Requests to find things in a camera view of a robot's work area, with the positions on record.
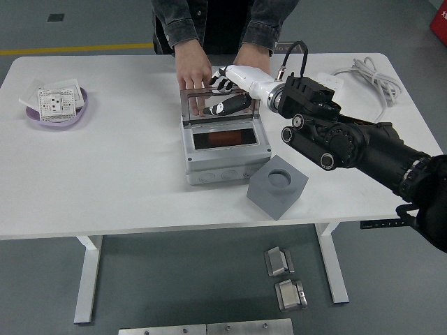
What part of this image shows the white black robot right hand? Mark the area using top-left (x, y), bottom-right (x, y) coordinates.
top-left (202, 64), bottom-right (281, 117)

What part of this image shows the person's right hand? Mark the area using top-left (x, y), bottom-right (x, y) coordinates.
top-left (175, 44), bottom-right (213, 118)

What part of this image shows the orange cylinder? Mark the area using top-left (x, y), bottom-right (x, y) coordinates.
top-left (208, 131), bottom-right (244, 147)

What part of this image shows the grey electrical box clear lid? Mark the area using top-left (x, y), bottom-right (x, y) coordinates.
top-left (179, 88), bottom-right (273, 186)

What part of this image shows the red object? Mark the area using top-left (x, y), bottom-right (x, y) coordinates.
top-left (429, 6), bottom-right (447, 38)

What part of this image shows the dark floor sign with text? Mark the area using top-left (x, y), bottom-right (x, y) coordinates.
top-left (273, 41), bottom-right (305, 55)

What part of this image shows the person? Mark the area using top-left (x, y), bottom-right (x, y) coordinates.
top-left (151, 0), bottom-right (302, 57)

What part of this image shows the white power strip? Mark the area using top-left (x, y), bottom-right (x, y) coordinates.
top-left (316, 71), bottom-right (345, 92)

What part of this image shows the grey cube with round recess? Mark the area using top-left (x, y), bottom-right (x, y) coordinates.
top-left (247, 154), bottom-right (309, 221)

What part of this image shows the white socket module with holes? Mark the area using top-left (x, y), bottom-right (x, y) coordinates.
top-left (36, 87), bottom-right (78, 124)

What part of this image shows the purple bowl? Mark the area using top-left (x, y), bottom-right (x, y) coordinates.
top-left (26, 87), bottom-right (90, 132)

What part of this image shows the white flat plate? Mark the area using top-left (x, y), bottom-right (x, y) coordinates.
top-left (18, 79), bottom-right (47, 110)

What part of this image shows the small metal block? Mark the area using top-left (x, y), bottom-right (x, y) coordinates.
top-left (264, 246), bottom-right (296, 278)
top-left (274, 278), bottom-right (309, 311)

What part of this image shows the black table control panel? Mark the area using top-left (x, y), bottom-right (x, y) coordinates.
top-left (360, 218), bottom-right (406, 230)

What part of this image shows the white table leg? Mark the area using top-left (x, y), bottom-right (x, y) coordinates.
top-left (314, 223), bottom-right (350, 304)
top-left (73, 235), bottom-right (104, 324)

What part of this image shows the white power cord with plug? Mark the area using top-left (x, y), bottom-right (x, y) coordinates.
top-left (331, 57), bottom-right (404, 124)

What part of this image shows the white switch plate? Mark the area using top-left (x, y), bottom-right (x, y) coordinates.
top-left (41, 78), bottom-right (87, 109)

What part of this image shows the metal base plate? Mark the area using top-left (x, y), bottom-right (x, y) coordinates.
top-left (206, 318), bottom-right (295, 335)
top-left (118, 324), bottom-right (208, 335)

